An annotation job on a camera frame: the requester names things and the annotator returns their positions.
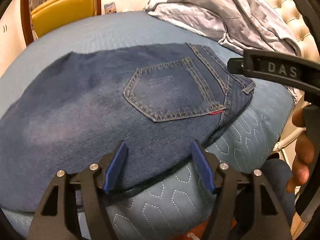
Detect yellow padded chair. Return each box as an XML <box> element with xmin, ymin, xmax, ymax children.
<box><xmin>30</xmin><ymin>0</ymin><xmax>97</xmax><ymax>38</ymax></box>

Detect light blue quilted bedspread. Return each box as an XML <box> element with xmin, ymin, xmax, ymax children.
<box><xmin>1</xmin><ymin>11</ymin><xmax>293</xmax><ymax>239</ymax></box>

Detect cream tufted headboard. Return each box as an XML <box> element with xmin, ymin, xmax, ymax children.
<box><xmin>265</xmin><ymin>0</ymin><xmax>319</xmax><ymax>63</ymax></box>

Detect dark wooden door frame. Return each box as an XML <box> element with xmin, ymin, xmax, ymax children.
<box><xmin>19</xmin><ymin>0</ymin><xmax>103</xmax><ymax>46</ymax></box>

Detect grey star-patterned duvet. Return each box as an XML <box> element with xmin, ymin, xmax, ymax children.
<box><xmin>145</xmin><ymin>0</ymin><xmax>301</xmax><ymax>56</ymax></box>

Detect dark blue denim jeans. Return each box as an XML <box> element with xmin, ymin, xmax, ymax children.
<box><xmin>1</xmin><ymin>43</ymin><xmax>255</xmax><ymax>212</ymax></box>

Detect small blue picture card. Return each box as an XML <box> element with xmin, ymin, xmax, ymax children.
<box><xmin>104</xmin><ymin>2</ymin><xmax>117</xmax><ymax>14</ymax></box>

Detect person's right hand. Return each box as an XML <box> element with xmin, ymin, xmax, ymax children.
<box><xmin>285</xmin><ymin>107</ymin><xmax>316</xmax><ymax>194</ymax></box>

